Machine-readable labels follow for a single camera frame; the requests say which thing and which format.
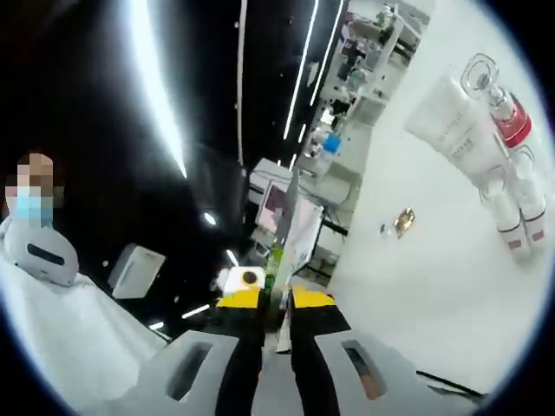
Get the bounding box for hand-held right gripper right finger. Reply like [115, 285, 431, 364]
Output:
[288, 284, 425, 416]

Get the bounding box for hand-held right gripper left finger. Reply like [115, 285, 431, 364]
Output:
[137, 289, 265, 416]

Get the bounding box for black green skincare sachet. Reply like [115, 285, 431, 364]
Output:
[261, 166, 324, 354]

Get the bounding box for gold skincare sachet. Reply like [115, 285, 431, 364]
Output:
[392, 206, 418, 237]

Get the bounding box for large white skincare tube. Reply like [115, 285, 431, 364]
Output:
[402, 71, 511, 205]

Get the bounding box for red collar pump skincare bottle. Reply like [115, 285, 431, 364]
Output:
[459, 51, 533, 151]

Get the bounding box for computer monitor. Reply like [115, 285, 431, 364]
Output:
[258, 179, 290, 233]

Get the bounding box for white rectangular box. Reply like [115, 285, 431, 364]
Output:
[108, 242, 167, 300]

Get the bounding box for white worn device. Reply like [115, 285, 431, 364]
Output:
[0, 216, 80, 287]

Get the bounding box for row of white office desks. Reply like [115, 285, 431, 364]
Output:
[298, 0, 430, 209]

